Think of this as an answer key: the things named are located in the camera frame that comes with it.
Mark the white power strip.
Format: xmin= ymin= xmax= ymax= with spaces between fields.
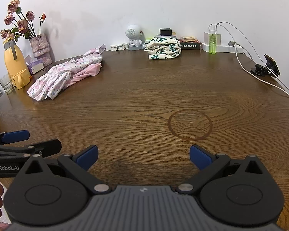
xmin=201 ymin=42 xmax=245 ymax=54

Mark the plain pink garment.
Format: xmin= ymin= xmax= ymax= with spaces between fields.
xmin=61 ymin=62 xmax=102 ymax=89

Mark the pink floral dress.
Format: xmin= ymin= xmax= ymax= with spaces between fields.
xmin=27 ymin=44 xmax=106 ymax=101

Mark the smartphone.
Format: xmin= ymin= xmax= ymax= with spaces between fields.
xmin=264 ymin=54 xmax=281 ymax=75

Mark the dried rose bouquet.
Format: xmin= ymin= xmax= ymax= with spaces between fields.
xmin=0 ymin=0 xmax=47 ymax=40

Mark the white robot speaker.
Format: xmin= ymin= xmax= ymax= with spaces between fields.
xmin=125 ymin=24 xmax=144 ymax=51

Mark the yellow cup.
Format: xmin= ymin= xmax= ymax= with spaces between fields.
xmin=11 ymin=69 xmax=30 ymax=89

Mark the dark box with white label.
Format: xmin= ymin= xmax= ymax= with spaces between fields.
xmin=179 ymin=41 xmax=201 ymax=51

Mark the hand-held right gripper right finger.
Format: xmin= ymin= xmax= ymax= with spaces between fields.
xmin=189 ymin=144 xmax=264 ymax=195

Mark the stack of small flat boxes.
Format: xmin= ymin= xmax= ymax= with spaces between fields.
xmin=156 ymin=31 xmax=179 ymax=39

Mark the thick white cable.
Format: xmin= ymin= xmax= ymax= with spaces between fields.
xmin=231 ymin=42 xmax=289 ymax=100

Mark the cream floral folded cloth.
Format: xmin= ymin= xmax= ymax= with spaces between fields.
xmin=144 ymin=37 xmax=182 ymax=60

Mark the black phone holder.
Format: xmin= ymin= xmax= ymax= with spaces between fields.
xmin=250 ymin=63 xmax=271 ymax=76

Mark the glass tumbler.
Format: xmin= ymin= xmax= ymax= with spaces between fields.
xmin=0 ymin=73 xmax=15 ymax=94

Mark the purple tissue box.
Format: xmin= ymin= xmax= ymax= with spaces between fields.
xmin=26 ymin=55 xmax=44 ymax=74

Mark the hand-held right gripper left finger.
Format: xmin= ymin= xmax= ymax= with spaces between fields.
xmin=24 ymin=145 xmax=112 ymax=195

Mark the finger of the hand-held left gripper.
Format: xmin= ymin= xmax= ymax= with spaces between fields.
xmin=0 ymin=130 xmax=30 ymax=146
xmin=0 ymin=139 xmax=62 ymax=160

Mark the yellow thermos bottle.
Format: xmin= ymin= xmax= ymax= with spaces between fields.
xmin=3 ymin=38 xmax=31 ymax=88

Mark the green spray bottle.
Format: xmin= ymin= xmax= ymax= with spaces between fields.
xmin=208 ymin=28 xmax=218 ymax=54

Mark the white charger adapter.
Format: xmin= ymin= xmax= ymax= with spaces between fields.
xmin=203 ymin=23 xmax=222 ymax=44

